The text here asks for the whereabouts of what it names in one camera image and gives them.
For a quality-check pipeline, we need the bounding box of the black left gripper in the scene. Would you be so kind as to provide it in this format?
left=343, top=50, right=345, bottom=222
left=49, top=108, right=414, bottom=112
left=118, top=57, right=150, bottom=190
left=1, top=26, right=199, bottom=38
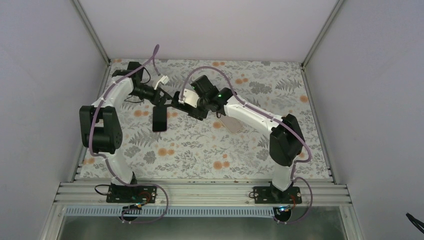
left=130, top=83, right=178, bottom=109

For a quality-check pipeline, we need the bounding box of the purple phone with black screen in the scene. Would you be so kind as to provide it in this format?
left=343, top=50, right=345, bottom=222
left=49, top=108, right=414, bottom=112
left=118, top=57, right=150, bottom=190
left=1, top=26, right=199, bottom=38
left=152, top=106, right=168, bottom=133

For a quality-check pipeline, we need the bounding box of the beige phone case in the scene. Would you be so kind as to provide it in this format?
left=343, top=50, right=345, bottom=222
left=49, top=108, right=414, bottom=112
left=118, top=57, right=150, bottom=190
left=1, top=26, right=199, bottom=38
left=219, top=115, right=244, bottom=134

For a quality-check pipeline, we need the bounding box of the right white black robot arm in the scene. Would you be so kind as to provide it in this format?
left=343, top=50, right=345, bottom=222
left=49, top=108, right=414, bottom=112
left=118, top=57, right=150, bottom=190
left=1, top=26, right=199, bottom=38
left=174, top=75, right=305, bottom=204

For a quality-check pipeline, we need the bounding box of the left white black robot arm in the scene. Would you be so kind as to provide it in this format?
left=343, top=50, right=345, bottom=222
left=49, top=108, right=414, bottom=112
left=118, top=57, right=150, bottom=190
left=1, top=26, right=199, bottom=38
left=79, top=62, right=173, bottom=203

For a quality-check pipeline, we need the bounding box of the floral patterned table mat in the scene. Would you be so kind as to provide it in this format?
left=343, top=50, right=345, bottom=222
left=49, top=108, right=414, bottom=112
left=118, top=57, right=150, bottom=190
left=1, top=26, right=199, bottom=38
left=79, top=58, right=332, bottom=181

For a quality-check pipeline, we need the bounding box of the black object at corner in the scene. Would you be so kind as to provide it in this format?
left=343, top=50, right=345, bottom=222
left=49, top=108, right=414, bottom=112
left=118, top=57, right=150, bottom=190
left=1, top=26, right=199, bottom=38
left=405, top=212, right=424, bottom=233

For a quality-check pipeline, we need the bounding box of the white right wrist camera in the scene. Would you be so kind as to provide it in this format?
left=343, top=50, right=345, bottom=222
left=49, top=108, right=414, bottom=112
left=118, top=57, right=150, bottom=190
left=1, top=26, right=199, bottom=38
left=178, top=88, right=199, bottom=108

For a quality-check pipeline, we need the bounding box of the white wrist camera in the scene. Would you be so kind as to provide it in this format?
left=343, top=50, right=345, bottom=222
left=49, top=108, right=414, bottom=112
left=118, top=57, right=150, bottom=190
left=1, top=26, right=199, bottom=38
left=178, top=88, right=199, bottom=108
left=152, top=75, right=170, bottom=90

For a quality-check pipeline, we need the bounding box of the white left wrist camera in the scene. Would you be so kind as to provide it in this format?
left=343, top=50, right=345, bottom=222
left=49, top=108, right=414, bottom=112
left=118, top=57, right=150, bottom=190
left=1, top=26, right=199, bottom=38
left=152, top=75, right=170, bottom=90

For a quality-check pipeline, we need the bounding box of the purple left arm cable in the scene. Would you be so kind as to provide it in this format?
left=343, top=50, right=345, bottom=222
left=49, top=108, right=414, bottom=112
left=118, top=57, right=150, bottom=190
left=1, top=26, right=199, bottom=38
left=88, top=44, right=170, bottom=225

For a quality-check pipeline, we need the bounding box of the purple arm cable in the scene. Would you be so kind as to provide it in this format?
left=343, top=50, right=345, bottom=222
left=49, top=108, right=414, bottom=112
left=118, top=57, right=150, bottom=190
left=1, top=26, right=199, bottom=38
left=178, top=66, right=314, bottom=225
left=88, top=44, right=170, bottom=225

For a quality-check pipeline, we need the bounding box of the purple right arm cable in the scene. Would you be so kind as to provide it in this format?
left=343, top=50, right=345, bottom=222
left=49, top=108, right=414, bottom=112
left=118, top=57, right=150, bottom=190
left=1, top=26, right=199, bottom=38
left=178, top=66, right=314, bottom=225

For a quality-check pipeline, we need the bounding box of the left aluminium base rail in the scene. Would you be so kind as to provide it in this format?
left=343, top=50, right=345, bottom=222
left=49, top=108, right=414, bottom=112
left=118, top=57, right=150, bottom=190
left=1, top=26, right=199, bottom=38
left=67, top=62, right=113, bottom=183

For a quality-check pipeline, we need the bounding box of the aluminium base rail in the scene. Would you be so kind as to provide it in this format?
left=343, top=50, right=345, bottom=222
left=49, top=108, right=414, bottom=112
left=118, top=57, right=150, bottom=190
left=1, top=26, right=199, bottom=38
left=67, top=62, right=113, bottom=183
left=300, top=64, right=339, bottom=185

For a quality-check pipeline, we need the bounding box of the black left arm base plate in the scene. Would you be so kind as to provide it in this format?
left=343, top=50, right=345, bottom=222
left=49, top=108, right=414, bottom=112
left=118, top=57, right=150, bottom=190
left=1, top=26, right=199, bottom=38
left=106, top=184, right=157, bottom=204

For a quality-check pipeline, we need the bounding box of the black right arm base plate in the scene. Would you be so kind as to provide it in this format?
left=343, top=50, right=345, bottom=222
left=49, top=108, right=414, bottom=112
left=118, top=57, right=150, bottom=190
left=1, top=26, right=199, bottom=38
left=248, top=186, right=303, bottom=204

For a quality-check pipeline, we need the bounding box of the left aluminium frame post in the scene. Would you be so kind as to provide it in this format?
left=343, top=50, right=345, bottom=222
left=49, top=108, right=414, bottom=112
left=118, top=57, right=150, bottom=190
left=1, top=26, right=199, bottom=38
left=70, top=0, right=111, bottom=66

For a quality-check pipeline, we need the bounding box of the aluminium frame post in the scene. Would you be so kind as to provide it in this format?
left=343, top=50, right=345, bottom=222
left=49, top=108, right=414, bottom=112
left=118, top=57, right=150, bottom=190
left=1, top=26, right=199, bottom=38
left=70, top=0, right=111, bottom=66
left=301, top=0, right=345, bottom=70

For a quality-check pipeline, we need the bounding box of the slotted grey cable duct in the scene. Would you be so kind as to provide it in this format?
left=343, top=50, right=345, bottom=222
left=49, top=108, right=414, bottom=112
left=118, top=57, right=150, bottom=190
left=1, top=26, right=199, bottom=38
left=64, top=205, right=274, bottom=218

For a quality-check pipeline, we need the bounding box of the front aluminium rail beam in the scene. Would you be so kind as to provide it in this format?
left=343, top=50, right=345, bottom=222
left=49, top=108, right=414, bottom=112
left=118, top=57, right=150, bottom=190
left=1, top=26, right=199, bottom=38
left=53, top=180, right=352, bottom=207

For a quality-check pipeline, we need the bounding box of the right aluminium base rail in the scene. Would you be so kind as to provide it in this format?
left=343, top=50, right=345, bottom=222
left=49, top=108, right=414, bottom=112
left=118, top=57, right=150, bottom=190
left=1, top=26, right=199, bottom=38
left=300, top=64, right=339, bottom=185

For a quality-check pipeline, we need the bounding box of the right aluminium frame post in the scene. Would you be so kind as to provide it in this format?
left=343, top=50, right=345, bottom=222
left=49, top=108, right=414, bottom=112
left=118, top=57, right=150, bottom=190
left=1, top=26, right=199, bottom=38
left=301, top=0, right=345, bottom=70

